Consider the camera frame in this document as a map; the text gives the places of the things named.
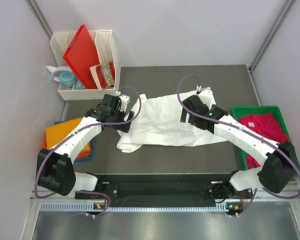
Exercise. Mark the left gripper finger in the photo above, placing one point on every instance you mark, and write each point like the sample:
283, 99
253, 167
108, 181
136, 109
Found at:
130, 116
125, 126

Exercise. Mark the pink t shirt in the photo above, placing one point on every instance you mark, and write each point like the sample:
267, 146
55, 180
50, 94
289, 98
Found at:
265, 125

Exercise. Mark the white t shirt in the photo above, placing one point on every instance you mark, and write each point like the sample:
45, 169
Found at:
158, 123

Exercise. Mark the red patterned booklet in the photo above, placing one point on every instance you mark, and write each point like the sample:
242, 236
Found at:
103, 75

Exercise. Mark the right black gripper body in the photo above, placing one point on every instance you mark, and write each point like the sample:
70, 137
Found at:
193, 121

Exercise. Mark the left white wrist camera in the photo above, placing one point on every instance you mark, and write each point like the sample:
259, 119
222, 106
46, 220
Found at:
124, 100

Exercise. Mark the white cable duct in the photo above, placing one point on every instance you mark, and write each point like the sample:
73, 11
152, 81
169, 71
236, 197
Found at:
93, 207

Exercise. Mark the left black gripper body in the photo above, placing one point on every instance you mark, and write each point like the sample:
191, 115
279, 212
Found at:
118, 116

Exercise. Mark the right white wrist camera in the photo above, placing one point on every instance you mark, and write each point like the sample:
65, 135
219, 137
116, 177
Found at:
206, 96

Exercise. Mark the white file organizer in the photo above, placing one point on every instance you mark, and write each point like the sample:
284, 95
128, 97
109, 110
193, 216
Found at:
104, 41

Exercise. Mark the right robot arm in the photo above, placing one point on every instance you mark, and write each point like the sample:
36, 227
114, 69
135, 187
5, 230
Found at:
278, 161

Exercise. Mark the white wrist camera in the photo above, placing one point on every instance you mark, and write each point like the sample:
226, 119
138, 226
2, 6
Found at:
124, 100
206, 96

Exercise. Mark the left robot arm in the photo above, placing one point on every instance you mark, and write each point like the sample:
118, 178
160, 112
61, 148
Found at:
55, 171

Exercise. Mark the red plastic folder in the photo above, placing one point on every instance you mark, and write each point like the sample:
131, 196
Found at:
80, 55

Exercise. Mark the green plastic bin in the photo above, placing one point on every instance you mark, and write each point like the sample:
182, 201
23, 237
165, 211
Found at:
242, 111

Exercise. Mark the light blue headphones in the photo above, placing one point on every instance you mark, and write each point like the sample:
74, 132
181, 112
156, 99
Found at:
65, 76

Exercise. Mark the aluminium frame rail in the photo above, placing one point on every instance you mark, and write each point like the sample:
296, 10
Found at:
283, 13

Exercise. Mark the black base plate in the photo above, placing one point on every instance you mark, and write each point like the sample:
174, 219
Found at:
205, 186

